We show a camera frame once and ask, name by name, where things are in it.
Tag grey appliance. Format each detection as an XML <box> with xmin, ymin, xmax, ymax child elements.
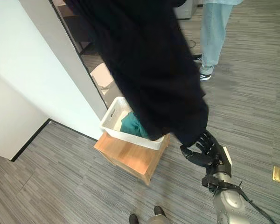
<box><xmin>174</xmin><ymin>0</ymin><xmax>204</xmax><ymax>20</ymax></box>

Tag white plastic laundry basket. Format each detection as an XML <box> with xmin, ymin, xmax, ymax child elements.
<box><xmin>100</xmin><ymin>96</ymin><xmax>165</xmax><ymax>151</ymax></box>

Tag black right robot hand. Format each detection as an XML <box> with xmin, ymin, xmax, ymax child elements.
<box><xmin>180</xmin><ymin>130</ymin><xmax>233</xmax><ymax>168</ymax></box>

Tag person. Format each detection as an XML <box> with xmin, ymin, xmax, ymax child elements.
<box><xmin>193</xmin><ymin>0</ymin><xmax>245</xmax><ymax>82</ymax></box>

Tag wooden stool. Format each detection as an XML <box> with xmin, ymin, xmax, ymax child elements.
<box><xmin>93</xmin><ymin>132</ymin><xmax>171</xmax><ymax>186</ymax></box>

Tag cardboard box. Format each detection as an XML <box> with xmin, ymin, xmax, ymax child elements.
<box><xmin>90</xmin><ymin>62</ymin><xmax>115</xmax><ymax>101</ymax></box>

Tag green cloth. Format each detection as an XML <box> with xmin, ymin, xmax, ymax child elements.
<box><xmin>120</xmin><ymin>111</ymin><xmax>150</xmax><ymax>139</ymax></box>

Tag black cable on floor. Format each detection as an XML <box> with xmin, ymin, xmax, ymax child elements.
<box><xmin>185</xmin><ymin>38</ymin><xmax>197</xmax><ymax>49</ymax></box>

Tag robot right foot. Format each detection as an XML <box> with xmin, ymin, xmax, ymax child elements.
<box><xmin>154</xmin><ymin>205</ymin><xmax>166</xmax><ymax>217</ymax></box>

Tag large black garment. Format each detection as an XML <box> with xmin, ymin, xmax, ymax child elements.
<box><xmin>64</xmin><ymin>0</ymin><xmax>210</xmax><ymax>148</ymax></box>

